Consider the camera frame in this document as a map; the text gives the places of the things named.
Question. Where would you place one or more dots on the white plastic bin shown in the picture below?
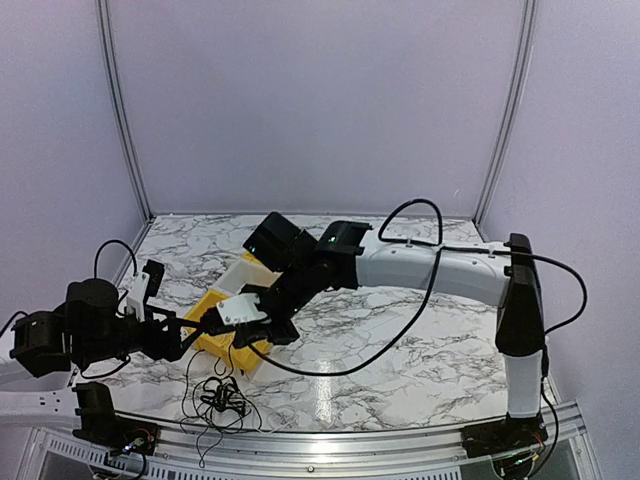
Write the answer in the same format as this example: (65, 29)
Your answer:
(244, 272)

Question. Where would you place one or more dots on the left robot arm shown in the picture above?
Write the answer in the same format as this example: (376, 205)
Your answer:
(94, 323)

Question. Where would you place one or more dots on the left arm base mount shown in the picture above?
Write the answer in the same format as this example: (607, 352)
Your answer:
(120, 435)

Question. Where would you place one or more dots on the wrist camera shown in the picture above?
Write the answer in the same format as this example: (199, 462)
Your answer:
(146, 284)
(235, 311)

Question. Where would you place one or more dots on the right aluminium corner post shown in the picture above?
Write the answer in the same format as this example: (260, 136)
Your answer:
(515, 91)

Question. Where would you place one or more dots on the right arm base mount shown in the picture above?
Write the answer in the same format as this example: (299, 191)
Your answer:
(496, 437)

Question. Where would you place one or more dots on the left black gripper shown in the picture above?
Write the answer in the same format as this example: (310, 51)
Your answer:
(171, 349)

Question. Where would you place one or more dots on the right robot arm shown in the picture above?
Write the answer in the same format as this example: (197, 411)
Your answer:
(350, 255)

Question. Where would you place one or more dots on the aluminium corner post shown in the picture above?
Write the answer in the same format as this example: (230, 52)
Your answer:
(515, 91)
(116, 94)

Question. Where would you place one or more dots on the left aluminium corner post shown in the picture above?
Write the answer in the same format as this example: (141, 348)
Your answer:
(116, 94)

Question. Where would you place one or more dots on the yellow plastic bin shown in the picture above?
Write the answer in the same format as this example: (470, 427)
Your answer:
(221, 346)
(251, 258)

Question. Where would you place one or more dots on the aluminium front frame rail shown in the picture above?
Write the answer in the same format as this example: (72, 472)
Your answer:
(423, 453)

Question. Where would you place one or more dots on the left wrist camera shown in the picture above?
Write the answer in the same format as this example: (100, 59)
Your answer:
(146, 284)

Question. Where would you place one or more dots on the far yellow plastic bin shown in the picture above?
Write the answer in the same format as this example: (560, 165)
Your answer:
(251, 258)

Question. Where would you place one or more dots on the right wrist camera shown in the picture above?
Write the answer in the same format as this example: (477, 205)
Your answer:
(235, 311)

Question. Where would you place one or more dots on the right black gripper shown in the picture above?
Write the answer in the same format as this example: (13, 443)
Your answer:
(250, 333)

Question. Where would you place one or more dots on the near yellow plastic bin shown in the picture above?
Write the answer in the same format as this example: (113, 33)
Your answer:
(221, 346)

